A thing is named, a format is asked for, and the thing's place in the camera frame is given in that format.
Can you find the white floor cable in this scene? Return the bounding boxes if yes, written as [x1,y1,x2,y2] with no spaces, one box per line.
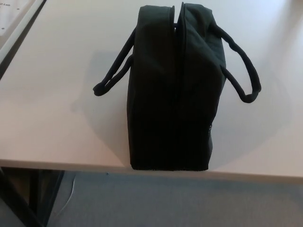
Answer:
[55,176,76,215]

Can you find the black desk leg frame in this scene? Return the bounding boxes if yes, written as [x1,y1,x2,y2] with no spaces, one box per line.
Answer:
[0,166,65,227]

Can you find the black fabric lunch bag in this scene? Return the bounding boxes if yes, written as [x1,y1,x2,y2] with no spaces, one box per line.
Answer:
[92,1,262,171]

